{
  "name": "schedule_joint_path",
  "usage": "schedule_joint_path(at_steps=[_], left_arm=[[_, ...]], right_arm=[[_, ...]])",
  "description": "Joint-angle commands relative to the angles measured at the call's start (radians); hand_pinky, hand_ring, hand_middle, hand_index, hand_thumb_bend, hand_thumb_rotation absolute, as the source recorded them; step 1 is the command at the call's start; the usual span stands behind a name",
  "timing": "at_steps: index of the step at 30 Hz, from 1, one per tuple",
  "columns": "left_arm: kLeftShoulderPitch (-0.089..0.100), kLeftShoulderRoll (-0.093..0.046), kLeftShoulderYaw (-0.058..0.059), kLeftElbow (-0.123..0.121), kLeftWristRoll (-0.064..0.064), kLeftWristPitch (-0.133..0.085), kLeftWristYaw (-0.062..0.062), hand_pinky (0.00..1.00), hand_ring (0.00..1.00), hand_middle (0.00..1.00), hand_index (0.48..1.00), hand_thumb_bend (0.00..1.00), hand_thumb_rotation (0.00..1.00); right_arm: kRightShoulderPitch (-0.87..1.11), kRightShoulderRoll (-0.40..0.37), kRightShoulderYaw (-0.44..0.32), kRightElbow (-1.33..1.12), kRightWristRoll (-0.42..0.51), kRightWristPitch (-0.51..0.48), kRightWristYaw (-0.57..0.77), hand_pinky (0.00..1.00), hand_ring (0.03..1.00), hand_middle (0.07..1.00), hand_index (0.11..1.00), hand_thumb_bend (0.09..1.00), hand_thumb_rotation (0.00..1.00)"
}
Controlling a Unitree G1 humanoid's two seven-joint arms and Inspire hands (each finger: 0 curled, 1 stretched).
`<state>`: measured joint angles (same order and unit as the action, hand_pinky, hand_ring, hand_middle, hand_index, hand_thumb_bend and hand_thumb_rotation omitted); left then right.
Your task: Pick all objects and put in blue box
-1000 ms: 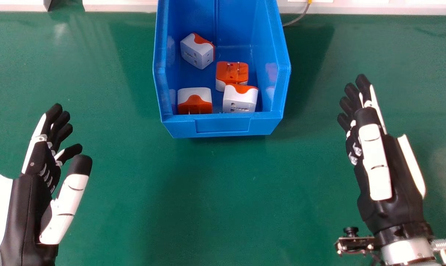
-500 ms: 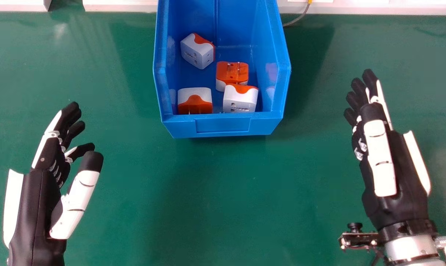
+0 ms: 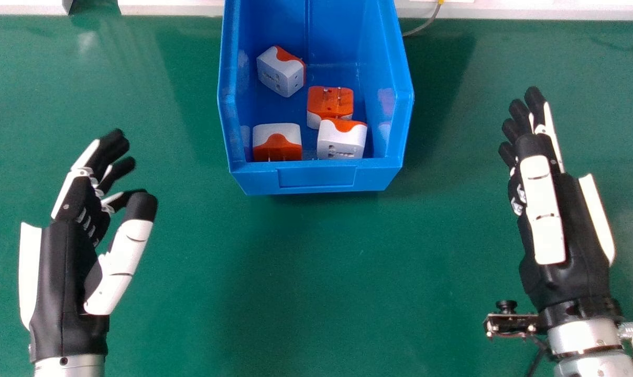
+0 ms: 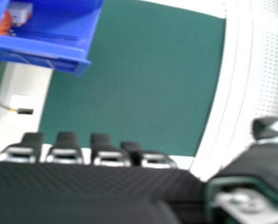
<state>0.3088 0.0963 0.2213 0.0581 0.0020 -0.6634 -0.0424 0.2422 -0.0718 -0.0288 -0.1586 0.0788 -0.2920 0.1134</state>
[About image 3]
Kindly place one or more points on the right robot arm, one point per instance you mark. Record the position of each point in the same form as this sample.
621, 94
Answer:
594, 348

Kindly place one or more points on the blue plastic bin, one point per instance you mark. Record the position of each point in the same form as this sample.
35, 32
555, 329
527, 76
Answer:
316, 94

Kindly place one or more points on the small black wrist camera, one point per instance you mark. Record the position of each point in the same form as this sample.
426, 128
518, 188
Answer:
509, 320

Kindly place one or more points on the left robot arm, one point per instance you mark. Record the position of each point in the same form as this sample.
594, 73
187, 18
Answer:
69, 366

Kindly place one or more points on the white-and-orange plug adapter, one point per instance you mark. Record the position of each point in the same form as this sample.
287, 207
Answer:
277, 142
281, 70
341, 139
329, 106

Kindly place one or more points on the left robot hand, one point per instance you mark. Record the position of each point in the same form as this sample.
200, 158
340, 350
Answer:
65, 262

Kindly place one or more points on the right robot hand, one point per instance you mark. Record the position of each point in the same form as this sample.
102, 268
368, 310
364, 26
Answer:
563, 246

